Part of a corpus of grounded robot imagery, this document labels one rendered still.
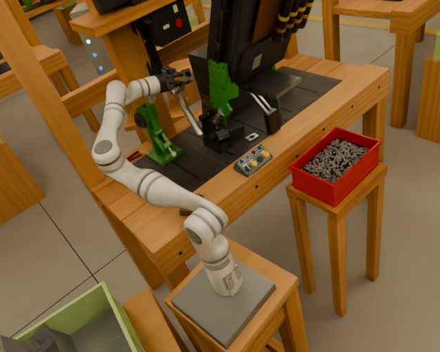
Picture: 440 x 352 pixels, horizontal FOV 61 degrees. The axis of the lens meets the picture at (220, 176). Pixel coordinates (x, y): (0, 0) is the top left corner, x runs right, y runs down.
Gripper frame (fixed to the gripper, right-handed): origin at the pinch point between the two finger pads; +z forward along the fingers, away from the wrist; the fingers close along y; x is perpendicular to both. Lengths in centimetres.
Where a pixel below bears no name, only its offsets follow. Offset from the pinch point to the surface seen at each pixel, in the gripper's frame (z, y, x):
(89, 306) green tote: -69, -65, 10
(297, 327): -12, -107, -7
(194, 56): 16.7, 13.4, 8.9
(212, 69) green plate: 11.5, -1.7, -4.8
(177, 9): 7.9, 27.3, -7.2
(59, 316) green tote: -78, -63, 10
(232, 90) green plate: 16.4, -12.9, -4.2
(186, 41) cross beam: 24.3, 27.7, 19.3
